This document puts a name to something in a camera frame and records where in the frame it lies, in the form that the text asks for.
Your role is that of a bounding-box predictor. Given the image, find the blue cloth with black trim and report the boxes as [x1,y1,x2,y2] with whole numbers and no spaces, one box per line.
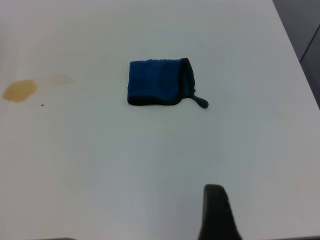
[126,57,210,110]

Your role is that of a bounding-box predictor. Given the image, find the tan coffee spill puddle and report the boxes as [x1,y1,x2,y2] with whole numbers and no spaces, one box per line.
[2,78,38,103]

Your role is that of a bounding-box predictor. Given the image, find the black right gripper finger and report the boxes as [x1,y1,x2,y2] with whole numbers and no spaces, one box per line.
[197,184,243,240]

